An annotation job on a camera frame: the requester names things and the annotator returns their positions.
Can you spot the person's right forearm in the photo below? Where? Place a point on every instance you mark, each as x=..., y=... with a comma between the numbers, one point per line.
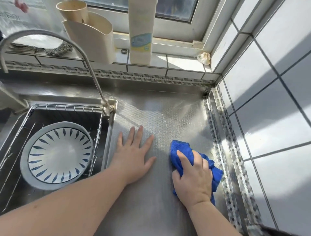
x=211, y=221

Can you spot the dotted foil tape strip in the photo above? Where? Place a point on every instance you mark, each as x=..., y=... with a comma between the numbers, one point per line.
x=145, y=76
x=230, y=170

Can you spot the blue microfibre cloth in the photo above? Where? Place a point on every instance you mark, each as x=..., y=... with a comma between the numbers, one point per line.
x=177, y=146

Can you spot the person's left little finger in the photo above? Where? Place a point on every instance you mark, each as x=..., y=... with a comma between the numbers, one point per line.
x=119, y=141

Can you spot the dark grey object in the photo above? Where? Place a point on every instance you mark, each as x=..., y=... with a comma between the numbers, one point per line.
x=279, y=231

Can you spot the white bottle blue label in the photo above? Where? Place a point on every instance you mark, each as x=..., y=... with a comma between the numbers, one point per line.
x=141, y=24

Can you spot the beige plastic holder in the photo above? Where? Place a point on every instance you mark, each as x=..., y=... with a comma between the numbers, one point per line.
x=94, y=41

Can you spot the person's left forearm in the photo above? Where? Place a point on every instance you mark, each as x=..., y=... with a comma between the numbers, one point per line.
x=73, y=204

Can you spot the clear plastic bag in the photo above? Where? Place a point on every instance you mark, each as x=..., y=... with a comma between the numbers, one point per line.
x=14, y=19

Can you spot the person's right hand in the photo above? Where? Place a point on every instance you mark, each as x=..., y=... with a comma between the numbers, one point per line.
x=194, y=182

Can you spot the person's left thumb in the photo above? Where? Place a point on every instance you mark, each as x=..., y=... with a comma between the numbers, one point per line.
x=150, y=161

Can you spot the person's left middle finger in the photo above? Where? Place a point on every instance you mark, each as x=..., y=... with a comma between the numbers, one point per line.
x=139, y=136

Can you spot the white window frame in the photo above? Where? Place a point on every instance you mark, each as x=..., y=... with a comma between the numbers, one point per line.
x=170, y=26

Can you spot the chrome gooseneck faucet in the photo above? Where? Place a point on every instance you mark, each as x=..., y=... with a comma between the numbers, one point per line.
x=94, y=80

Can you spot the stainless steel sink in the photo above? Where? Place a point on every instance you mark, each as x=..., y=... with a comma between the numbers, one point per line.
x=110, y=136

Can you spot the person's right fingers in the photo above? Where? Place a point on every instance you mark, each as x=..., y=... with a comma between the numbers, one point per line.
x=186, y=159

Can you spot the beige plastic cup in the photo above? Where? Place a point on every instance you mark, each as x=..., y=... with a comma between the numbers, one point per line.
x=73, y=12

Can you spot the person's left hand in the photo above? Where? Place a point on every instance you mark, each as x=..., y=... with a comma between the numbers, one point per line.
x=132, y=160

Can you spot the steel wool scrubber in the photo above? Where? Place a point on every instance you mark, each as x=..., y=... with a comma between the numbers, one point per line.
x=58, y=50

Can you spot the white plate blue leaf pattern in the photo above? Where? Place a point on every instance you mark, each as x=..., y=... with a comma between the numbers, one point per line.
x=58, y=155

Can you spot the garlic bulb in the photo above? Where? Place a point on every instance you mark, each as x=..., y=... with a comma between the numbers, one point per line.
x=203, y=58

